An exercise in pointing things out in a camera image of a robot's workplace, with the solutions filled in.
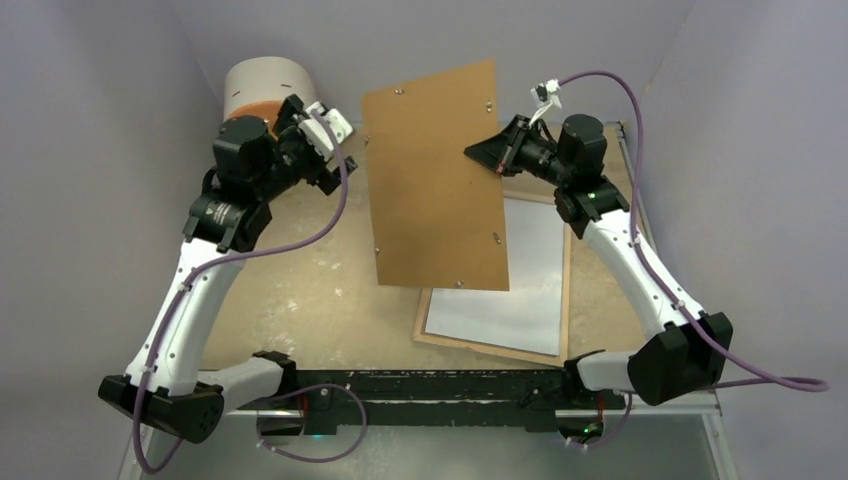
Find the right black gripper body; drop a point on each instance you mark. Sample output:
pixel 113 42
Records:
pixel 530 152

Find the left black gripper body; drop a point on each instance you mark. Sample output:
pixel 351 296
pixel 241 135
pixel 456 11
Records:
pixel 303 158

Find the brown backing board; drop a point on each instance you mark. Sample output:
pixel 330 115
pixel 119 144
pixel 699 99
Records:
pixel 437 216

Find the glossy photo print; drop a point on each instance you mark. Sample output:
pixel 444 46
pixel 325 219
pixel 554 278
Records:
pixel 510 311

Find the white wooden picture frame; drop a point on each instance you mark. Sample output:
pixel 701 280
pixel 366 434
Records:
pixel 424 331

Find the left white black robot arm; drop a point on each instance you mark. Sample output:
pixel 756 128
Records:
pixel 255 161

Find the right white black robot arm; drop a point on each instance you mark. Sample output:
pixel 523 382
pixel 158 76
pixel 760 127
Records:
pixel 680 354

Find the round cabinet with coloured drawers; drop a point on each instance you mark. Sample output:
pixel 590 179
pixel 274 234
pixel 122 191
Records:
pixel 258 86

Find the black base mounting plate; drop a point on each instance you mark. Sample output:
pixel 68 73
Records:
pixel 536 400

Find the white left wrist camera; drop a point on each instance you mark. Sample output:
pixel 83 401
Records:
pixel 324 127

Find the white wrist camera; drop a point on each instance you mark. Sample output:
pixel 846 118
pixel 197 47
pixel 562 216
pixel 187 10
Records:
pixel 324 127
pixel 545 96

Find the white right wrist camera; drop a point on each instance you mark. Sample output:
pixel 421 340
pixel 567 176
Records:
pixel 545 96

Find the aluminium rail frame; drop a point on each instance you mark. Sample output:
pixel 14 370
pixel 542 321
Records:
pixel 662 411

